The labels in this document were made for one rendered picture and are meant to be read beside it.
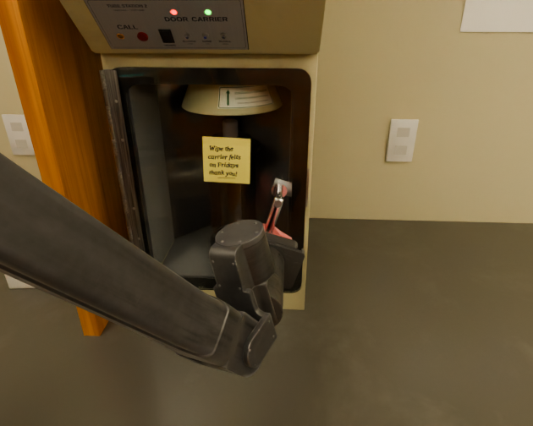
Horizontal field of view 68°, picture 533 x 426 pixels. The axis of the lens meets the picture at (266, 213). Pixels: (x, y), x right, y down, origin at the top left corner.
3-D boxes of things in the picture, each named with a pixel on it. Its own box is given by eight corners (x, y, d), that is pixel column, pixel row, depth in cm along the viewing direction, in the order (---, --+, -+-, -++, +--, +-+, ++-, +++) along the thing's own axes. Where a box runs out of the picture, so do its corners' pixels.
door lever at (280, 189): (271, 233, 69) (257, 229, 69) (288, 185, 65) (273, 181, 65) (270, 249, 65) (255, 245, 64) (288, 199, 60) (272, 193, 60)
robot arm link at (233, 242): (190, 357, 46) (253, 375, 41) (155, 276, 41) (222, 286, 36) (244, 291, 54) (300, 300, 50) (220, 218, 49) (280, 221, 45)
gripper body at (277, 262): (237, 226, 56) (229, 255, 49) (305, 247, 57) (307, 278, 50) (225, 263, 59) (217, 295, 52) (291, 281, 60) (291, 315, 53)
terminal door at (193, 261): (143, 285, 77) (106, 66, 59) (301, 291, 75) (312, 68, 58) (141, 287, 76) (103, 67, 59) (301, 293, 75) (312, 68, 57)
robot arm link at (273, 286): (240, 339, 48) (287, 332, 47) (224, 294, 45) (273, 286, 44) (246, 302, 54) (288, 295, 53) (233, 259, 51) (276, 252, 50)
